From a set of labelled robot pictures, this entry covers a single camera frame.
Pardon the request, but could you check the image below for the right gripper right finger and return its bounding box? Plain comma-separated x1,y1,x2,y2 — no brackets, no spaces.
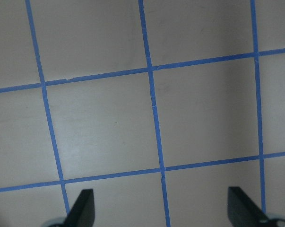
227,186,269,227

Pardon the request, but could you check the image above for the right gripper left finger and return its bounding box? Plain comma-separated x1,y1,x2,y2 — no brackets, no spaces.
63,189,95,227

